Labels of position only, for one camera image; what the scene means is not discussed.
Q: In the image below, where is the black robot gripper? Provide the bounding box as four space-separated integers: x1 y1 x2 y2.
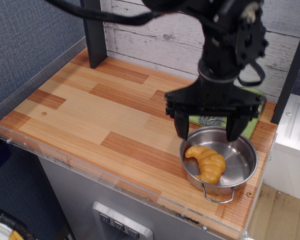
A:
164 77 266 142

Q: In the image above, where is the orange toy croissant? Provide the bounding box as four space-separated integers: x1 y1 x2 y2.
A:
184 146 226 185

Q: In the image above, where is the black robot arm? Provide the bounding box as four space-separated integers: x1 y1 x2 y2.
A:
144 0 268 142

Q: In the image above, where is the green cloth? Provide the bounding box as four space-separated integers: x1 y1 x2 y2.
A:
188 87 266 140

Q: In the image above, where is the stainless steel pot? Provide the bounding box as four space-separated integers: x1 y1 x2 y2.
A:
179 125 259 204

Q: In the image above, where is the white metal side cabinet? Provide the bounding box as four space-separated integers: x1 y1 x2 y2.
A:
263 94 300 199

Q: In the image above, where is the clear acrylic table guard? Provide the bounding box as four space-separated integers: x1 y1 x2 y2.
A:
0 35 276 240

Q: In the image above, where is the silver button control panel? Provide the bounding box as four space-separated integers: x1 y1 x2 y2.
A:
92 201 154 240

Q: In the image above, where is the green handled grey spatula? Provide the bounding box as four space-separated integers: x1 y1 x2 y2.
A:
198 116 227 127

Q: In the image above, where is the dark grey right post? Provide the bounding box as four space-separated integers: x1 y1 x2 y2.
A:
270 40 300 125

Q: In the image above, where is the dark grey post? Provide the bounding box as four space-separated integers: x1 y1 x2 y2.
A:
79 0 108 70
270 40 300 125

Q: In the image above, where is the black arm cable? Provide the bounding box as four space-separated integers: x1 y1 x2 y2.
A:
43 0 266 86

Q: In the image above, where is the dark grey left post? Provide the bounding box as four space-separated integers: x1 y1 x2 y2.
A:
79 0 108 70

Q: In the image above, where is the yellow black cable bundle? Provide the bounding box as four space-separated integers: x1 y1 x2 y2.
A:
0 209 36 240

